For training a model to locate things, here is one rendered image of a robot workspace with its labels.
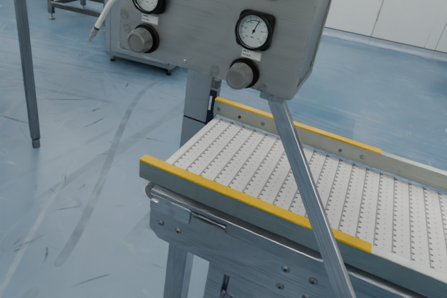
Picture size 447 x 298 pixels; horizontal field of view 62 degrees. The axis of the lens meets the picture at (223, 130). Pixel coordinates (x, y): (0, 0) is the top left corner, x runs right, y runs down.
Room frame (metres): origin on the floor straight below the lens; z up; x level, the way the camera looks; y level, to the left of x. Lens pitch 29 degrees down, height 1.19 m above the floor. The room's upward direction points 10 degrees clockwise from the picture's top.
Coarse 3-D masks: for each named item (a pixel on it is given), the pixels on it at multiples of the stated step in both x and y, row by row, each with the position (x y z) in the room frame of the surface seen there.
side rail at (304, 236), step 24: (144, 168) 0.45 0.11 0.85; (192, 192) 0.42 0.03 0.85; (216, 192) 0.41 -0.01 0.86; (240, 216) 0.40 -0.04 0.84; (264, 216) 0.39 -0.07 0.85; (312, 240) 0.37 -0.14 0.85; (336, 240) 0.36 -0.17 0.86; (360, 264) 0.35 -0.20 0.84; (384, 264) 0.34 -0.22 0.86; (408, 264) 0.34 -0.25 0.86; (408, 288) 0.33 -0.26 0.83; (432, 288) 0.32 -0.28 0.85
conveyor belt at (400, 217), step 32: (224, 128) 0.66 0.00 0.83; (192, 160) 0.53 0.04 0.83; (224, 160) 0.54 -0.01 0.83; (256, 160) 0.56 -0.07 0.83; (320, 160) 0.60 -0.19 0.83; (256, 192) 0.47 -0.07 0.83; (288, 192) 0.49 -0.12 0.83; (320, 192) 0.50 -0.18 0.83; (352, 192) 0.52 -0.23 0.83; (384, 192) 0.53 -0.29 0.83; (416, 192) 0.55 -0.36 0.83; (352, 224) 0.43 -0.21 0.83; (384, 224) 0.45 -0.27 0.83; (416, 224) 0.46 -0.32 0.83; (416, 256) 0.39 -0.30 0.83
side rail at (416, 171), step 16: (224, 112) 0.70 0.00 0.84; (240, 112) 0.69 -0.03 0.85; (272, 128) 0.67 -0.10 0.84; (320, 144) 0.64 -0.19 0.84; (336, 144) 0.63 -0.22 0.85; (368, 160) 0.61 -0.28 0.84; (384, 160) 0.60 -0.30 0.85; (400, 160) 0.59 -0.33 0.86; (416, 176) 0.58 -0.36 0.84; (432, 176) 0.57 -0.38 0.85
